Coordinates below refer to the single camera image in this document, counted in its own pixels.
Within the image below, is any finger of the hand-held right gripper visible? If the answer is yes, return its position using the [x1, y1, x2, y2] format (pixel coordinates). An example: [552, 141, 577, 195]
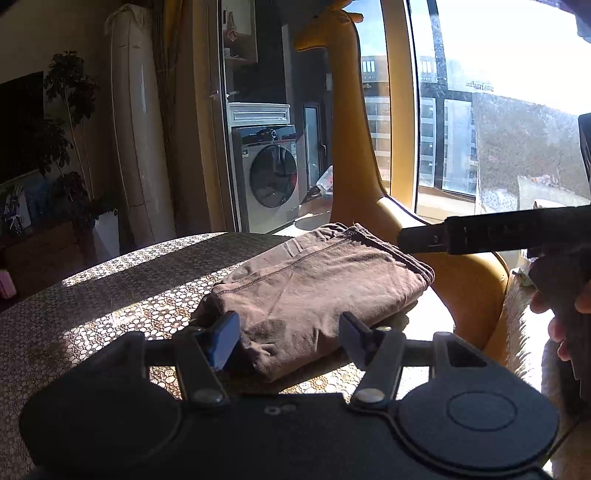
[397, 210, 546, 257]

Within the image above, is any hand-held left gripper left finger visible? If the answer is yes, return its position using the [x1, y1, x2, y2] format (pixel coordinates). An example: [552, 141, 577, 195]
[90, 311, 241, 408]

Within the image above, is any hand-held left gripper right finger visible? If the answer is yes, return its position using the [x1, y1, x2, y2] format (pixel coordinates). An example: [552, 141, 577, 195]
[338, 313, 489, 411]

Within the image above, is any brown t-shirt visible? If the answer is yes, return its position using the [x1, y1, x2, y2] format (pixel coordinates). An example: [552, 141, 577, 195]
[191, 223, 435, 383]

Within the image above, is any person's right hand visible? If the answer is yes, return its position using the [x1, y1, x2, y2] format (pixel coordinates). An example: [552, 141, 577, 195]
[530, 281, 591, 361]

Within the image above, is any gold white lace tablecloth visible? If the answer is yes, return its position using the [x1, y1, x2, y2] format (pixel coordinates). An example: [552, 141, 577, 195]
[0, 231, 458, 480]

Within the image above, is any yellow giraffe chair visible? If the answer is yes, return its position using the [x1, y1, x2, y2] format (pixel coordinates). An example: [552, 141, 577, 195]
[294, 0, 511, 352]

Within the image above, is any grey washing machine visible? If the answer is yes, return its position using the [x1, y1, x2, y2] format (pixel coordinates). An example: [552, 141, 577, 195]
[231, 124, 301, 234]

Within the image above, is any wooden tv console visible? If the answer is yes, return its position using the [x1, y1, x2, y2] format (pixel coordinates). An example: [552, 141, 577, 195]
[0, 220, 95, 296]

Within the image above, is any white standing air conditioner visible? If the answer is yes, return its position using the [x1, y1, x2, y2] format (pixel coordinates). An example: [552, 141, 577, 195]
[104, 4, 177, 241]

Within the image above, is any green plant patterned pot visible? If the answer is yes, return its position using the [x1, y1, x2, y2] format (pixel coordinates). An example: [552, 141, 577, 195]
[0, 182, 26, 236]

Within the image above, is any green plant white planter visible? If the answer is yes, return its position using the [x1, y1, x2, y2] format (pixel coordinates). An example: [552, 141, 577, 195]
[37, 51, 122, 261]

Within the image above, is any black television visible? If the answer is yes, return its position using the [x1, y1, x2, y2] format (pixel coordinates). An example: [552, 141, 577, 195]
[0, 71, 45, 185]

